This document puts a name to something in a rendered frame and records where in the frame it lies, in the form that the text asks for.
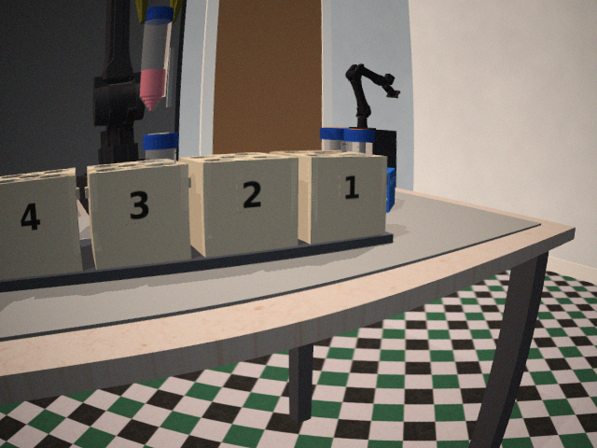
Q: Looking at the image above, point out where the blue sample tube rack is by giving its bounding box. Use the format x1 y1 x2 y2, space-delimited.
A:
386 168 396 213

